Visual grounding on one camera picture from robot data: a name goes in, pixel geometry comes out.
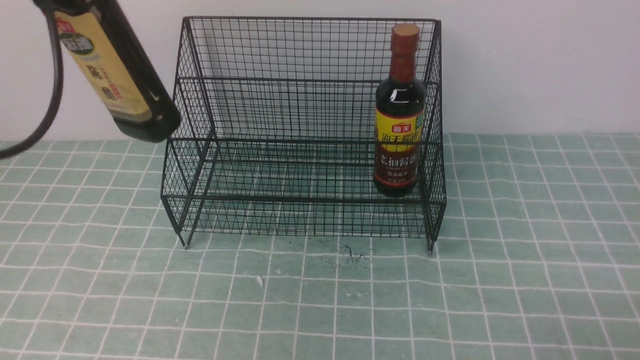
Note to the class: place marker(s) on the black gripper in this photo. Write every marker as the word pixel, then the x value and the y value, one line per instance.
pixel 69 7

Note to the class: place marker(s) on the vinegar bottle gold cap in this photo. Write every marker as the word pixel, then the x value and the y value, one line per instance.
pixel 110 56

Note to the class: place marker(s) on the soy sauce bottle red cap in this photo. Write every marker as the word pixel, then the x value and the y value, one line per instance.
pixel 400 103

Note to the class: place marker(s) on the green checked tablecloth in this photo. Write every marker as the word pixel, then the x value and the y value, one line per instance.
pixel 537 259

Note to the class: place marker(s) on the black wire mesh rack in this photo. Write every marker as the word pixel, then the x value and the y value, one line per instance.
pixel 277 133

